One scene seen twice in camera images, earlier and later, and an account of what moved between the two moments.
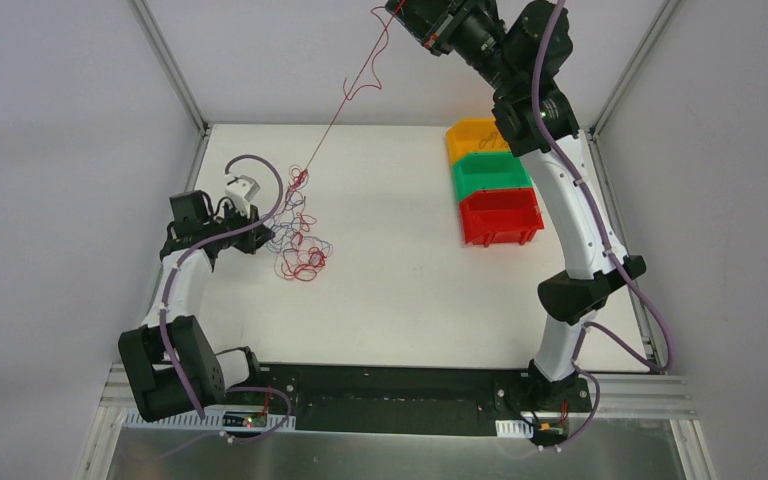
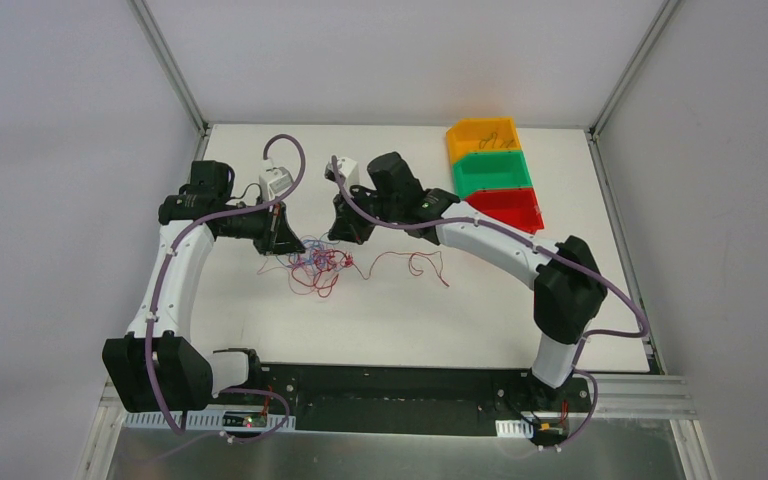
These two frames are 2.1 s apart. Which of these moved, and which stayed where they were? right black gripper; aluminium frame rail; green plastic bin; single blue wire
Moved: right black gripper
Stayed: aluminium frame rail; green plastic bin; single blue wire
